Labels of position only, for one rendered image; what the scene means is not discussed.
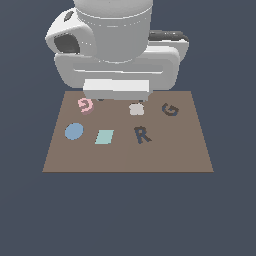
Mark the dark blue letter R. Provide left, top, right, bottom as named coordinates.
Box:
left=134, top=126, right=153, bottom=145

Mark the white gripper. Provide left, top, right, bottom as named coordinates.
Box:
left=54, top=44, right=182, bottom=103

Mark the white square block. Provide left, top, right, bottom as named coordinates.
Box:
left=129, top=103, right=145, bottom=116

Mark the pink letter G piece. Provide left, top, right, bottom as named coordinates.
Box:
left=77, top=97, right=94, bottom=115

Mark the light teal square piece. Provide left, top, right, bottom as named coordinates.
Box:
left=94, top=129, right=115, bottom=145

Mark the blue round disc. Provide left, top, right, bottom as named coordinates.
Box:
left=64, top=122, right=85, bottom=141

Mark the brown board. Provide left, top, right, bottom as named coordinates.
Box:
left=42, top=90, right=215, bottom=174

